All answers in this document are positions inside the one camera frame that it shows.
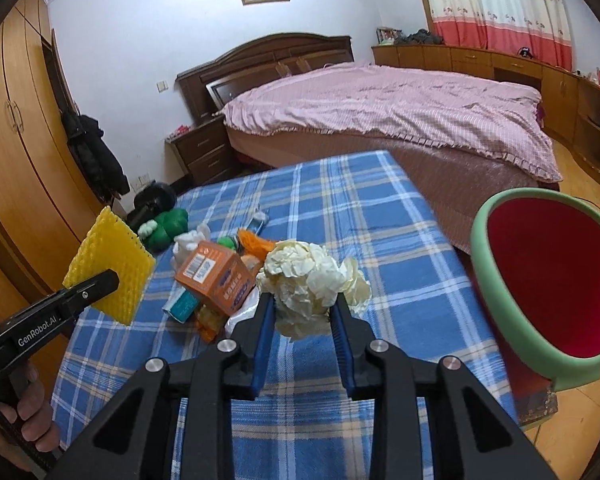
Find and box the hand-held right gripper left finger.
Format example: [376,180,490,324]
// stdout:
[47,291,277,480]

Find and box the yellow foam fruit net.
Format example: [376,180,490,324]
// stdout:
[62,206,157,326]

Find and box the bed mattress with mauve cover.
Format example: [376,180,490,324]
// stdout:
[225,127,556,257]

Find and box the red bin with green rim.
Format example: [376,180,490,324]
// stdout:
[470,187,600,392]

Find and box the blue plaid cloth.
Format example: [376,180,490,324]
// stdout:
[55,150,520,480]

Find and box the green plush toy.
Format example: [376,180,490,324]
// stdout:
[139,208,190,252]

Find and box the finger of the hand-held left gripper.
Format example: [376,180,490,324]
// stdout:
[62,268,121,312]

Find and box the white plastic bag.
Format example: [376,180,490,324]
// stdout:
[224,287,261,339]

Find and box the wooden cabinet run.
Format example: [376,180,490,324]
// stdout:
[371,42,600,189]

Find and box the dark clothes pile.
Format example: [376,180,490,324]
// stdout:
[395,29,444,46]

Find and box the teal packet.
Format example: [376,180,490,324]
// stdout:
[164,287,202,324]

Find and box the wooden headboard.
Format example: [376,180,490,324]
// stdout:
[175,33,355,127]

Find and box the white paper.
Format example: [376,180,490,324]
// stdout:
[256,240,372,343]

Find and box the dark wooden nightstand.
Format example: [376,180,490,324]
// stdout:
[165,115,242,187]

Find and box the black jacket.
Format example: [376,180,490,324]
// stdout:
[60,110,131,202]

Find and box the floral curtain with red hem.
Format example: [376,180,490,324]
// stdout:
[417,0,577,72]

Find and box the printed table mat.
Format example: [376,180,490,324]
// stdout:
[506,342,559,424]

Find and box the person's left hand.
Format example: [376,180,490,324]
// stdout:
[15,361,62,457]

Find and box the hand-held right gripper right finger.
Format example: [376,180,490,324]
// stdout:
[328,294,548,480]

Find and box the orange cardboard box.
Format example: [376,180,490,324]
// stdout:
[174,240,257,317]

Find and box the white crumpled tissue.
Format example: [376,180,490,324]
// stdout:
[172,225,212,275]

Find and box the wooden wardrobe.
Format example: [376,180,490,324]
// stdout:
[0,0,112,283]

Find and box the orange snack packet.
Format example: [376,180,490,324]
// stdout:
[196,305,231,344]

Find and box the black bag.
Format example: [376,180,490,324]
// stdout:
[130,183,177,227]

